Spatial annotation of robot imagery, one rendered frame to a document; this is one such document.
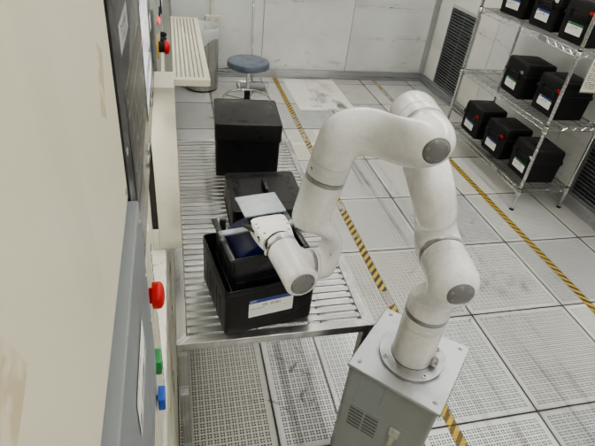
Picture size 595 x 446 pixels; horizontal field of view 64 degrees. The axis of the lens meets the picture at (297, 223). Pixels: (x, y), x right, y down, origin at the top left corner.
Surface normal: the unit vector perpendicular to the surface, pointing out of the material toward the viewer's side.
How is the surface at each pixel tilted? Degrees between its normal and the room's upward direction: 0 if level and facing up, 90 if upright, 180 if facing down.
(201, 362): 0
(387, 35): 90
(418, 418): 90
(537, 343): 0
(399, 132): 75
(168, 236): 90
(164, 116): 90
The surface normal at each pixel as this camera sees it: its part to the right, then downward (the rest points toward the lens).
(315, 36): 0.22, 0.59
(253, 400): 0.10, -0.81
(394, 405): -0.53, 0.45
